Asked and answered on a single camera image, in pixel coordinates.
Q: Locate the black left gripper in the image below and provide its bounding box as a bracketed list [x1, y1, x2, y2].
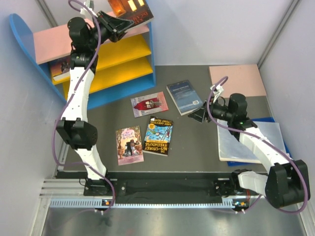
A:
[86, 10, 133, 50]

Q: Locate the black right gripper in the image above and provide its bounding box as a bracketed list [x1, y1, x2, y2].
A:
[188, 96, 234, 124]

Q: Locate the orange lantern cover paperback book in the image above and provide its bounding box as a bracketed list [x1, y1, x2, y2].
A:
[108, 0, 154, 31]

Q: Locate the blue treehouse paperback book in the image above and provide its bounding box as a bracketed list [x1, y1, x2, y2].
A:
[142, 116, 173, 156]

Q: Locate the pink purple paperback book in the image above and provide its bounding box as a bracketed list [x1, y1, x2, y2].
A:
[116, 126, 144, 166]

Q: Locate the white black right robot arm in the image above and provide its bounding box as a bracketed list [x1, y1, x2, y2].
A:
[188, 93, 311, 208]

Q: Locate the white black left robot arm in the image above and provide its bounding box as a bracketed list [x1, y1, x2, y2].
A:
[56, 11, 134, 196]

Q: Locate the dark blue paperback book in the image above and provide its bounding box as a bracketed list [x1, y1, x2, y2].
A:
[166, 80, 203, 116]

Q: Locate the blue pink yellow bookshelf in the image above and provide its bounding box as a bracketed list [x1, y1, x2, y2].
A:
[9, 13, 156, 110]

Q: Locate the clear white file folder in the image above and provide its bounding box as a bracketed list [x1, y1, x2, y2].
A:
[217, 117, 289, 166]

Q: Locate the red pink picture book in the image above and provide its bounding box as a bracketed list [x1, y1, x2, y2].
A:
[130, 91, 169, 118]

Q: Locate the pink board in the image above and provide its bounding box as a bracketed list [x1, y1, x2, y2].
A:
[209, 64, 266, 98]

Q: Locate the book on shelf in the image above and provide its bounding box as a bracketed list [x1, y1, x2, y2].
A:
[48, 56, 70, 81]

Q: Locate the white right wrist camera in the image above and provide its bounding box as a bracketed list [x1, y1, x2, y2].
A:
[210, 84, 224, 101]

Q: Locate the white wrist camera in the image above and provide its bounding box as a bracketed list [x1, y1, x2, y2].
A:
[80, 0, 97, 18]
[210, 84, 224, 101]

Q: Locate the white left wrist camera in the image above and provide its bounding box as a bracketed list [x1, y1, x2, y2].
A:
[80, 0, 97, 18]

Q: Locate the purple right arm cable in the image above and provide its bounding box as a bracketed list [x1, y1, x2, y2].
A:
[206, 76, 310, 214]

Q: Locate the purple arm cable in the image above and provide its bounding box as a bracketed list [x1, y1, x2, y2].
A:
[53, 0, 116, 214]
[206, 76, 310, 214]

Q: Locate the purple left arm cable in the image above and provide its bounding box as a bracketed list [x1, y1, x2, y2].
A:
[53, 0, 116, 214]

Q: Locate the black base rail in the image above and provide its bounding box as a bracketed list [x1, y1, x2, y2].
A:
[55, 169, 260, 205]

